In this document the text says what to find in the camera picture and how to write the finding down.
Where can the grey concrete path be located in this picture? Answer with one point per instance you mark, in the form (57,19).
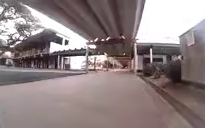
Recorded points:
(90,103)

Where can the covered walkway shelter with posts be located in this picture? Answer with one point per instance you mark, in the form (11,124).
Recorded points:
(100,16)

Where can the bushes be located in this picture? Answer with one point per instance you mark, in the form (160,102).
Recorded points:
(156,70)

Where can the white building with dark window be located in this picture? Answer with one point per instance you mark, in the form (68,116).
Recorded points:
(160,50)

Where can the two-storey building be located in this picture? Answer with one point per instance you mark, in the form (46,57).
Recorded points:
(40,46)

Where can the dark lawn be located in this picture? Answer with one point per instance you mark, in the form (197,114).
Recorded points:
(20,77)

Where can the concrete drain gutter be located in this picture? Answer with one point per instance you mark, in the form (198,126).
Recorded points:
(176,103)

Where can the grey building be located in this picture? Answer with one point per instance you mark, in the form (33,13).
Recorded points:
(198,56)

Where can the large tree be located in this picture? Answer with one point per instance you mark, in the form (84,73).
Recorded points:
(6,20)

